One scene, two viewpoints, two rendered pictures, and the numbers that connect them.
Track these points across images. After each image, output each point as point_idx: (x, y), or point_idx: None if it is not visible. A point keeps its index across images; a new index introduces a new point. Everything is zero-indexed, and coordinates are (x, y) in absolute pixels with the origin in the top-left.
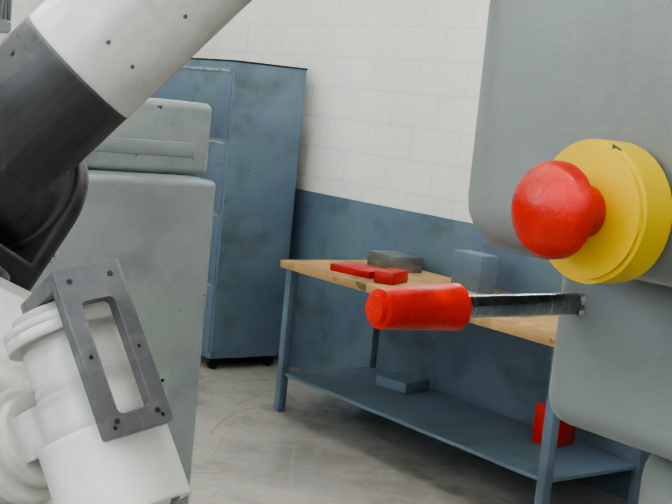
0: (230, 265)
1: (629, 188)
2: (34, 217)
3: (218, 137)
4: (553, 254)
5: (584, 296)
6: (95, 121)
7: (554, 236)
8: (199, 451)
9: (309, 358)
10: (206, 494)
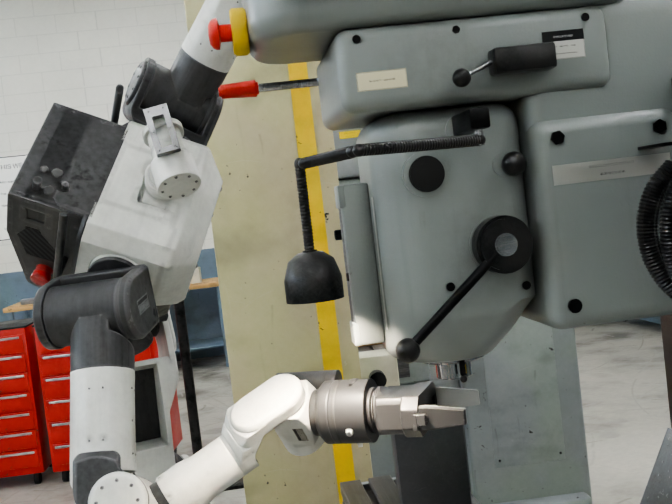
0: None
1: (230, 19)
2: (198, 117)
3: None
4: (214, 46)
5: (317, 77)
6: (206, 75)
7: (210, 40)
8: (663, 387)
9: None
10: (660, 411)
